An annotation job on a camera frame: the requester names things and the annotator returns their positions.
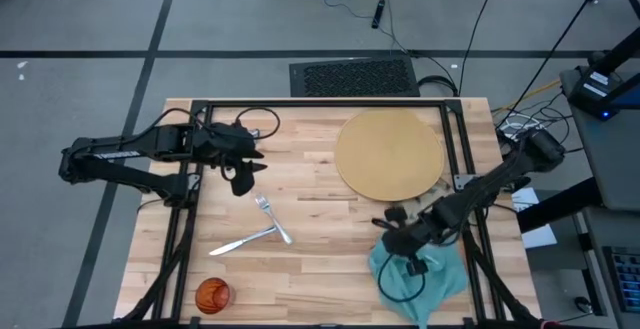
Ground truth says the round woven tan placemat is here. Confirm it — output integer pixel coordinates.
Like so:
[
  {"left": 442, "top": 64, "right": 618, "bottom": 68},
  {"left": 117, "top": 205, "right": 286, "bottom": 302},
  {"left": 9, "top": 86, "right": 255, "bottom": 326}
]
[{"left": 333, "top": 108, "right": 446, "bottom": 203}]

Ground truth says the black aluminium table frame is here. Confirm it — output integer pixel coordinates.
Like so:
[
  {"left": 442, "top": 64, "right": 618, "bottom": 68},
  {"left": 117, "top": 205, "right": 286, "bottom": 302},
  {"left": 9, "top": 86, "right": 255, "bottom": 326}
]
[{"left": 119, "top": 98, "right": 544, "bottom": 329}]

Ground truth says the black stand leg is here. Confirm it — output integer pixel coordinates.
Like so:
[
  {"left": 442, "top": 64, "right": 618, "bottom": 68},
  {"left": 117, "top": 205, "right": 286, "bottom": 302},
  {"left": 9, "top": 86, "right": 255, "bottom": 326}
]
[
  {"left": 587, "top": 26, "right": 640, "bottom": 78},
  {"left": 516, "top": 176, "right": 604, "bottom": 234}
]

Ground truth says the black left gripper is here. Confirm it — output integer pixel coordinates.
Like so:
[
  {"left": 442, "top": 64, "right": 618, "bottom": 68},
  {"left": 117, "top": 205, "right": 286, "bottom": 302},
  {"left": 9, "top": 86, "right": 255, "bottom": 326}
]
[{"left": 228, "top": 149, "right": 269, "bottom": 198}]

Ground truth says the grey desk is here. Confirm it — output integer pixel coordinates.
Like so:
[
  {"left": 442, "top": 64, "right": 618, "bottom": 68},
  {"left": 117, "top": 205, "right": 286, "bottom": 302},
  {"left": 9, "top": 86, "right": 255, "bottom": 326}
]
[{"left": 558, "top": 66, "right": 640, "bottom": 329}]

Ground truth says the left gripper black cable loop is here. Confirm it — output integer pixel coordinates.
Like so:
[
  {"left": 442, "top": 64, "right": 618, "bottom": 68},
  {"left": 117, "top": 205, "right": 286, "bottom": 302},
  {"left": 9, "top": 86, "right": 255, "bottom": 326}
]
[{"left": 234, "top": 106, "right": 281, "bottom": 141}]

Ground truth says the black power strip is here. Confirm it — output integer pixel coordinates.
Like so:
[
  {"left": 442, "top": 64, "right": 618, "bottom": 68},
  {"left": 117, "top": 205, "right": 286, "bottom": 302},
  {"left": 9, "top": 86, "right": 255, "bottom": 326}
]
[{"left": 370, "top": 0, "right": 387, "bottom": 30}]

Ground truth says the black keyboard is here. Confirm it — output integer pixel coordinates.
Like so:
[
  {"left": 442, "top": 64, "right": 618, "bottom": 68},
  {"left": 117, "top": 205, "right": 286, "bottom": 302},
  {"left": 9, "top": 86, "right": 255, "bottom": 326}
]
[{"left": 602, "top": 245, "right": 640, "bottom": 314}]

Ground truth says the black device with blue light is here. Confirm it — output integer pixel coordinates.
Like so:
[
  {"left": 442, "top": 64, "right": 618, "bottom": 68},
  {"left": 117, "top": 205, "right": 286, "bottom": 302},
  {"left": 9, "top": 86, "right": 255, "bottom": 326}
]
[{"left": 567, "top": 66, "right": 640, "bottom": 120}]

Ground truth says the silver metal fork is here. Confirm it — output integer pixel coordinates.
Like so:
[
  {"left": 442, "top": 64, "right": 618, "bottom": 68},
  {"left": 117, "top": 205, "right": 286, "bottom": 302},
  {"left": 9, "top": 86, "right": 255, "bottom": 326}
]
[{"left": 253, "top": 193, "right": 295, "bottom": 246}]

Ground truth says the thin black diagonal cable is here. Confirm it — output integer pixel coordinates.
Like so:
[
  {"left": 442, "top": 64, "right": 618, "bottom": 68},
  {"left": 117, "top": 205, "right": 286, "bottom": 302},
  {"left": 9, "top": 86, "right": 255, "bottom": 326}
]
[{"left": 497, "top": 0, "right": 624, "bottom": 128}]

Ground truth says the white paper sheet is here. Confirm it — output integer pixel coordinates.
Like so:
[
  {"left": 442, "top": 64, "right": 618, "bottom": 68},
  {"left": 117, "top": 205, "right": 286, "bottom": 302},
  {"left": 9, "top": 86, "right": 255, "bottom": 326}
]
[{"left": 510, "top": 186, "right": 559, "bottom": 250}]

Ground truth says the black coiled cable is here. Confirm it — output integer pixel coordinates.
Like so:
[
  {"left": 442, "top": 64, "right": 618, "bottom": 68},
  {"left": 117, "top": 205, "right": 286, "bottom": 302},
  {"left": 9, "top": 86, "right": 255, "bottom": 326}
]
[{"left": 417, "top": 74, "right": 460, "bottom": 98}]

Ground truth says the long black floor cable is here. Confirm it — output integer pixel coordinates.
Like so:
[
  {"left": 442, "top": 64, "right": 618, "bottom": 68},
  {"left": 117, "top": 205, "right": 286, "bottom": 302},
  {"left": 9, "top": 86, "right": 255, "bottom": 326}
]
[{"left": 457, "top": 0, "right": 501, "bottom": 98}]

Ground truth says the orange translucent plastic cup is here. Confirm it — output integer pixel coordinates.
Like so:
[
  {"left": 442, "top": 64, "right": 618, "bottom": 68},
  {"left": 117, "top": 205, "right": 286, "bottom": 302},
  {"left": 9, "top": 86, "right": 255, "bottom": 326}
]
[{"left": 194, "top": 277, "right": 232, "bottom": 316}]

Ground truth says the yellow cable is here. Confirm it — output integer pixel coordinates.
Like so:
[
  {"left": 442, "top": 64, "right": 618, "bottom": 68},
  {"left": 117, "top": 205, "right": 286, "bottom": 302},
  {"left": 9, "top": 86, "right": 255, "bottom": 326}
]
[{"left": 492, "top": 78, "right": 564, "bottom": 115}]

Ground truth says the silver metal table knife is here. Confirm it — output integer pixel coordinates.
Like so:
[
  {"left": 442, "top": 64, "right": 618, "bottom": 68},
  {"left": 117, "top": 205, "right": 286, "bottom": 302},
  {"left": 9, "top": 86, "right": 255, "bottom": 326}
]
[{"left": 208, "top": 225, "right": 279, "bottom": 257}]

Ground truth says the teal cloth napkin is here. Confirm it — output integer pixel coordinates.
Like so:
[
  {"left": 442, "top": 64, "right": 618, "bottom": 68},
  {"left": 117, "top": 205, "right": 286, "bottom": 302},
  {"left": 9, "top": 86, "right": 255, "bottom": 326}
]
[{"left": 368, "top": 241, "right": 470, "bottom": 328}]

